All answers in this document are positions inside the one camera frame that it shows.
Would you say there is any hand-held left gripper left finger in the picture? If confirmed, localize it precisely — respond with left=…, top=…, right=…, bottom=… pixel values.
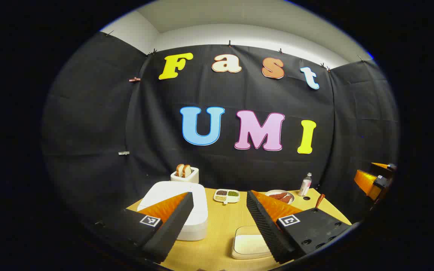
left=95, top=192, right=195, bottom=264

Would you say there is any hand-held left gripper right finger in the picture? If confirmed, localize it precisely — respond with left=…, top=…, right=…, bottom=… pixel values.
left=246, top=190, right=352, bottom=265

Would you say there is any clear box of rice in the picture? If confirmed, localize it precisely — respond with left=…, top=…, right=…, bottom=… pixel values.
left=232, top=225, right=274, bottom=260

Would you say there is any white rice cooker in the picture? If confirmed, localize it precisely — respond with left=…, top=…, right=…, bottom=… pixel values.
left=137, top=181, right=209, bottom=241

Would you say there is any white round plate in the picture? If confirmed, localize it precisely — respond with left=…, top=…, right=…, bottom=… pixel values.
left=264, top=189, right=295, bottom=205

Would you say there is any white divided bean dish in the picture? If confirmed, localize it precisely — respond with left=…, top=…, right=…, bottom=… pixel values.
left=213, top=189, right=240, bottom=205

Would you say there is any white toaster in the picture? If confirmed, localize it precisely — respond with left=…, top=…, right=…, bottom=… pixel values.
left=170, top=167, right=199, bottom=184

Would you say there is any clear bottle with pink label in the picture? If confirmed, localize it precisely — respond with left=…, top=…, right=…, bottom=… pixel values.
left=298, top=173, right=312, bottom=197

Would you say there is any black backdrop cloth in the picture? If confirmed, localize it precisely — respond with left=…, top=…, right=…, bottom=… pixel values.
left=42, top=32, right=400, bottom=241

